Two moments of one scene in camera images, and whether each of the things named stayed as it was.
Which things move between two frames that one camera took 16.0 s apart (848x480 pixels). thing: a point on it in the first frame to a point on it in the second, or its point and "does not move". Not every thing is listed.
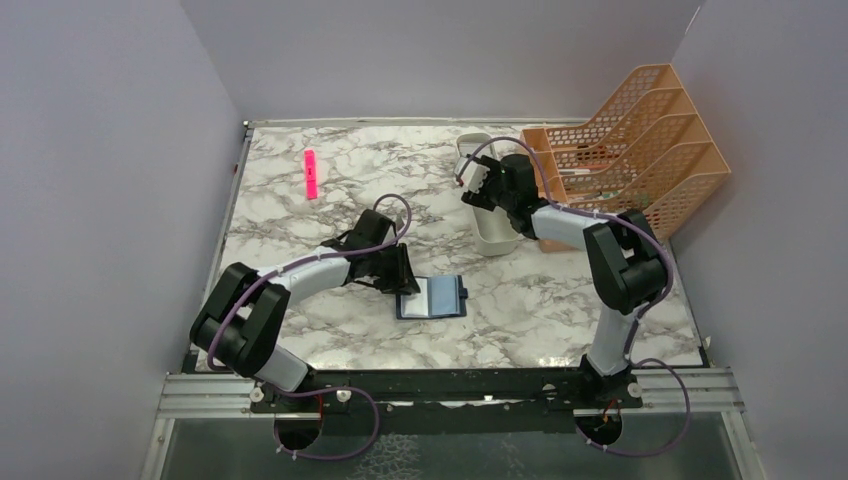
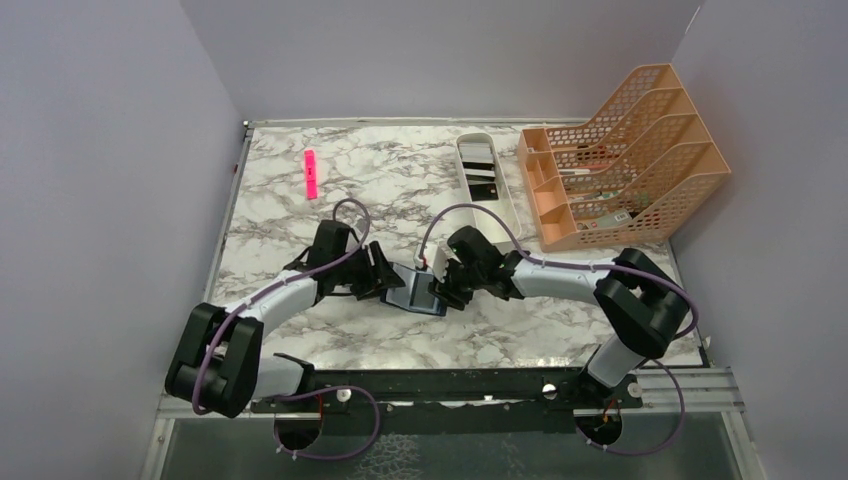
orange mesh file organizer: (646, 153) does not move
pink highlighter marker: (310, 174) does not move
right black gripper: (479, 198) to (444, 291)
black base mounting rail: (338, 390) does not move
